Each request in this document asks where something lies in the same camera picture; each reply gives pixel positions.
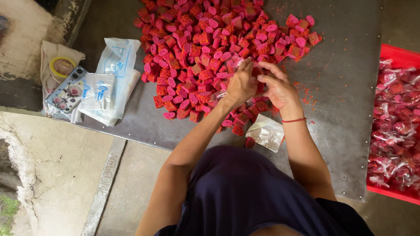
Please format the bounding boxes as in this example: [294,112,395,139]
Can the person's right hand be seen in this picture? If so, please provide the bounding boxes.
[257,61,304,120]

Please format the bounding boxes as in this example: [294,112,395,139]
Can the person's left hand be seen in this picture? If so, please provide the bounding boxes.
[224,57,258,109]

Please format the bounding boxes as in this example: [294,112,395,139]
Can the small clear plastic wrapper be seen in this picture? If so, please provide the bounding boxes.
[213,56,267,106]

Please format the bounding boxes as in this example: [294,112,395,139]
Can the heap of pink sweet pieces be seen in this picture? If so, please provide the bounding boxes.
[133,0,323,136]

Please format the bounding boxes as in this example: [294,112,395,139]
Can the stack of clear plastic wrappers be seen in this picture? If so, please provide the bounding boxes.
[245,114,285,153]

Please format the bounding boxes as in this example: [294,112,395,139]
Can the metal sheet tray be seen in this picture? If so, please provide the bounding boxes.
[67,0,384,203]

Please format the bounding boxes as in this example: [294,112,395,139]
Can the large blue print plastic bag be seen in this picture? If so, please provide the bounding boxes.
[79,38,142,127]

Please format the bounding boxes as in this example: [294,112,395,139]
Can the person's dark blue shirt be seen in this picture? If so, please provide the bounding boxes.
[154,146,375,236]

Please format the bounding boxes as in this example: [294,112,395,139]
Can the small blue print plastic packet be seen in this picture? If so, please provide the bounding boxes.
[80,73,116,110]

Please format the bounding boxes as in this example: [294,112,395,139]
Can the red crate of wrapped sweets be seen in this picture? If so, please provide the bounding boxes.
[366,43,420,206]

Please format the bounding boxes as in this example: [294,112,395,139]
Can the floral case smartphone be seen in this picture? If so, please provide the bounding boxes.
[46,67,88,114]

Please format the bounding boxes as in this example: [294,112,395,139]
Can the yellow tape roll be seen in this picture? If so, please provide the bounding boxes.
[49,57,77,78]

